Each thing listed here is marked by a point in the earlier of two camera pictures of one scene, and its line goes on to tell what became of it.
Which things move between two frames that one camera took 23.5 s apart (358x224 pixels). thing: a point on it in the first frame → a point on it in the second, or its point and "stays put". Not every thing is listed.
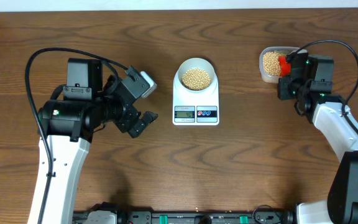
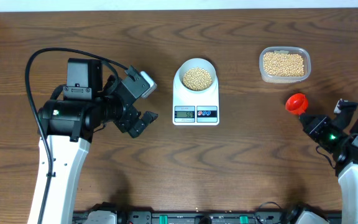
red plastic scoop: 284,68 → 297,104
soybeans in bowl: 196,79 stays put
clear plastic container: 268,61 stays put
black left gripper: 125,122 stays put
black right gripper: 283,93 → 314,129
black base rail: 257,216 stays put
